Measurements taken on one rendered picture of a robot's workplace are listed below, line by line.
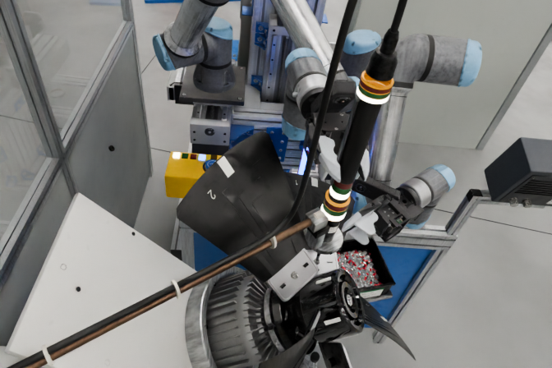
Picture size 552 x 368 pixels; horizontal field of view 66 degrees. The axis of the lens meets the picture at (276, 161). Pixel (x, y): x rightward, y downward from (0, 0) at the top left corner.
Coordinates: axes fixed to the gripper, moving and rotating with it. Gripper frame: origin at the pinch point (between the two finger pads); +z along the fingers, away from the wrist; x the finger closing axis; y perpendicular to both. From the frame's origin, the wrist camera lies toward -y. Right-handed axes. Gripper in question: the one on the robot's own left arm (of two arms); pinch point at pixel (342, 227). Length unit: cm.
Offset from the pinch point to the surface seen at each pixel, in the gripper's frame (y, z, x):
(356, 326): 18.2, 15.7, -6.2
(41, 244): -51, 56, 36
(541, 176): 17, -54, -5
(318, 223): 2.9, 16.4, -19.6
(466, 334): 43, -91, 114
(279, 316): 8.9, 25.3, -3.5
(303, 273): 5.8, 18.4, -7.7
